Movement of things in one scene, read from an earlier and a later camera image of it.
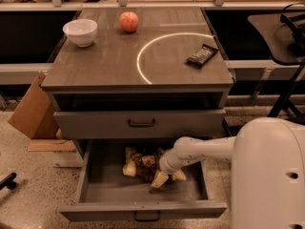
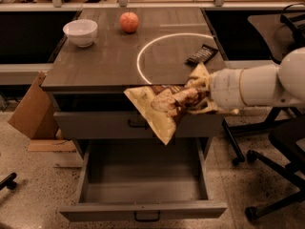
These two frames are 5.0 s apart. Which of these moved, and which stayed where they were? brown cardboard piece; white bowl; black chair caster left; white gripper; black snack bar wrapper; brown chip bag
Moved: brown chip bag; white gripper
Stayed: black snack bar wrapper; brown cardboard piece; white bowl; black chair caster left
